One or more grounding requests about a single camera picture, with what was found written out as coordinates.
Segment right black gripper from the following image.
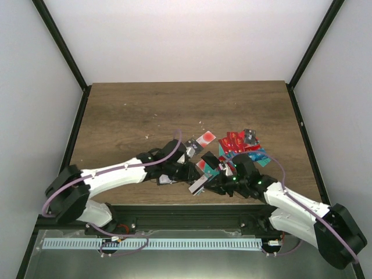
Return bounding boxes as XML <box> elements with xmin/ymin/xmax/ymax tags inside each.
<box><xmin>205</xmin><ymin>170</ymin><xmax>248</xmax><ymax>197</ymax></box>

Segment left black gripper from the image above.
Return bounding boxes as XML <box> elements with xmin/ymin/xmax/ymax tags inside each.
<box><xmin>164</xmin><ymin>162</ymin><xmax>201</xmax><ymax>183</ymax></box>

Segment plain black card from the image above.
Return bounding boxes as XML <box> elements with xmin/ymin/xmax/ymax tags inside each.
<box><xmin>201</xmin><ymin>151</ymin><xmax>220</xmax><ymax>170</ymax></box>

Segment black leather card holder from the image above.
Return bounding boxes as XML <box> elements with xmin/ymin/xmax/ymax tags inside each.
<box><xmin>156</xmin><ymin>174</ymin><xmax>175</xmax><ymax>185</ymax></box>

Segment red card with gold text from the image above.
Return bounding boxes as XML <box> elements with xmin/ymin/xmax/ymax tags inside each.
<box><xmin>219</xmin><ymin>131</ymin><xmax>245</xmax><ymax>154</ymax></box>

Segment black vip card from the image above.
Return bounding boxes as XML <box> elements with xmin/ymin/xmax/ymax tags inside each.
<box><xmin>184</xmin><ymin>138</ymin><xmax>203</xmax><ymax>155</ymax></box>
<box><xmin>244</xmin><ymin>129</ymin><xmax>256</xmax><ymax>145</ymax></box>

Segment white card red circle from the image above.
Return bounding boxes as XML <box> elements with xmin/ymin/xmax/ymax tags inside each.
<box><xmin>196</xmin><ymin>160</ymin><xmax>206</xmax><ymax>171</ymax></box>

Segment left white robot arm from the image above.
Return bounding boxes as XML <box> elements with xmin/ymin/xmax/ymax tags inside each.
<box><xmin>42</xmin><ymin>139</ymin><xmax>203</xmax><ymax>235</ymax></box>

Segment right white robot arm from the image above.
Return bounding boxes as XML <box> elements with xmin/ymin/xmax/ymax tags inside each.
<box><xmin>202</xmin><ymin>153</ymin><xmax>367</xmax><ymax>269</ymax></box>

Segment teal card upper pile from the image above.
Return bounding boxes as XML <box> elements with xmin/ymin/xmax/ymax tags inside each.
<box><xmin>203</xmin><ymin>164</ymin><xmax>219</xmax><ymax>177</ymax></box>

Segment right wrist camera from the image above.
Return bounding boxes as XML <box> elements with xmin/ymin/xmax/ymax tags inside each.
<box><xmin>219</xmin><ymin>163</ymin><xmax>234</xmax><ymax>177</ymax></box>

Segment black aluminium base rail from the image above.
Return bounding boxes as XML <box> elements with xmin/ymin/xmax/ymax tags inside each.
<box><xmin>37</xmin><ymin>205</ymin><xmax>344</xmax><ymax>233</ymax></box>

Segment light blue cable duct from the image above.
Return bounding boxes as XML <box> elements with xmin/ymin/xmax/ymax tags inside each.
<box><xmin>42</xmin><ymin>238</ymin><xmax>262</xmax><ymax>251</ymax></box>

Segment right black frame post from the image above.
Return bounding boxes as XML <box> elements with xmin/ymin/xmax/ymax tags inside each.
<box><xmin>287</xmin><ymin>0</ymin><xmax>345</xmax><ymax>90</ymax></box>

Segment black frame post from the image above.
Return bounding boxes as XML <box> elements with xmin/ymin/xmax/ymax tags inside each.
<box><xmin>287</xmin><ymin>0</ymin><xmax>345</xmax><ymax>90</ymax></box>
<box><xmin>32</xmin><ymin>0</ymin><xmax>88</xmax><ymax>91</ymax></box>

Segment left black frame post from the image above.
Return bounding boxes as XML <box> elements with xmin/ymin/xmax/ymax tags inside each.
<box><xmin>32</xmin><ymin>0</ymin><xmax>88</xmax><ymax>91</ymax></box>

